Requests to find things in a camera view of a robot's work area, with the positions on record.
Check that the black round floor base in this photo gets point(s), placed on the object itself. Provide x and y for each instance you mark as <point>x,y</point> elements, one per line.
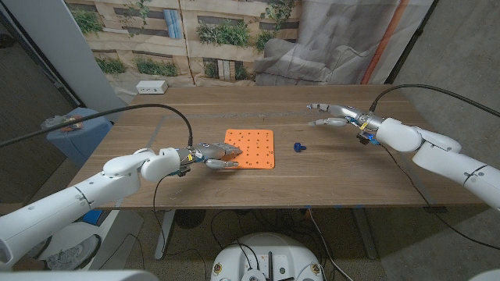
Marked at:
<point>190,218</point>

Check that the blue peg toy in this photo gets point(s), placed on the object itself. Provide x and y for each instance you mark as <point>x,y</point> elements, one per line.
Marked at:
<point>299,147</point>

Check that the black backdrop stand pole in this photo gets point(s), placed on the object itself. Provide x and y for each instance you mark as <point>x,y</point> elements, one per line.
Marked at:
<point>411,43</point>

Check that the white robot head rim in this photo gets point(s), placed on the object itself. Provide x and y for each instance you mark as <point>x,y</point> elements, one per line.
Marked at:
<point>78,276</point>

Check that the blue round stool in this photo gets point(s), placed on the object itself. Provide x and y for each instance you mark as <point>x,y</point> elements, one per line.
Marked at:
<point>86,144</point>

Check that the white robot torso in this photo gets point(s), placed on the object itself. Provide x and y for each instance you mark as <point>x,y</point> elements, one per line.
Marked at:
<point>269,253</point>

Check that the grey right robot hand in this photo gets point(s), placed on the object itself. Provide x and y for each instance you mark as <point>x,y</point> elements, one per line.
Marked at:
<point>351,114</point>

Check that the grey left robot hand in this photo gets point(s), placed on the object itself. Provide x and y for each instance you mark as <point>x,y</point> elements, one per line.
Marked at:
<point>211,151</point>

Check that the white table leg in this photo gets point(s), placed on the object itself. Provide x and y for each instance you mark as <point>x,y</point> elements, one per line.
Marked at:
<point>164,234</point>
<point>365,234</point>

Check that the white power strip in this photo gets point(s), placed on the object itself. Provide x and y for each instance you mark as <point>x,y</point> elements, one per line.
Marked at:
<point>151,87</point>

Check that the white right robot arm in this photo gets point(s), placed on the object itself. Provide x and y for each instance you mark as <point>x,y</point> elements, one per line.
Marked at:
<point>449,160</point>

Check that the clear bag of colourful toys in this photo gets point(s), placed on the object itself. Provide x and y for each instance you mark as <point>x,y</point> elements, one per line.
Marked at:
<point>58,122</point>

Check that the printed fabric backdrop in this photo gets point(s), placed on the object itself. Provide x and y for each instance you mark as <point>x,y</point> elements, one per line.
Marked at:
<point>234,58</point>

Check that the grey sneaker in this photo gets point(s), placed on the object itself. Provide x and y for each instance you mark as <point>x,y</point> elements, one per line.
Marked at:
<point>74,253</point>

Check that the orange peg board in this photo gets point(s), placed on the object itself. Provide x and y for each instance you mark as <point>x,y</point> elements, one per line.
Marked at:
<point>256,148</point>

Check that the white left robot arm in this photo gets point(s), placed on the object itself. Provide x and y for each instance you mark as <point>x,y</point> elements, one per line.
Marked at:
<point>78,205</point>

